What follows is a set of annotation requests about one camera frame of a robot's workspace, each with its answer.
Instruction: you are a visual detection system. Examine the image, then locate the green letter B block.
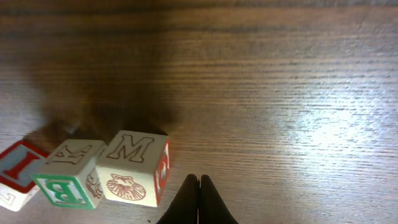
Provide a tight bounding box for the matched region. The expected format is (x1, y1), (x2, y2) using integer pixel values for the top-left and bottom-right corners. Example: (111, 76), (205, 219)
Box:
(32, 139), (107, 209)

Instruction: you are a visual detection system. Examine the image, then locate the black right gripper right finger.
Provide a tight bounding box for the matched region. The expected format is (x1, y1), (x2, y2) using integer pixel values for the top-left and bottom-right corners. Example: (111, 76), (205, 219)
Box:
(198, 175), (238, 224)

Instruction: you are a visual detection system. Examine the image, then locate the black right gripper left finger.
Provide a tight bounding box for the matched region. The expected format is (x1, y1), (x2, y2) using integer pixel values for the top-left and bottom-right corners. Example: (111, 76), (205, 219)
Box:
(157, 174), (200, 224)

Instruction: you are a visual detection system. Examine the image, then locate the wooden block green side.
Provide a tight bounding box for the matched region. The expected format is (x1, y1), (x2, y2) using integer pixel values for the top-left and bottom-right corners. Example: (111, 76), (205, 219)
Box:
(1, 140), (48, 212)

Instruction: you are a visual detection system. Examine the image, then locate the wooden shell picture block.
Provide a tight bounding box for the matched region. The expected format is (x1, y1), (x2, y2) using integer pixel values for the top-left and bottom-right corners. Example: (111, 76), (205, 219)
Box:
(96, 130), (170, 207)

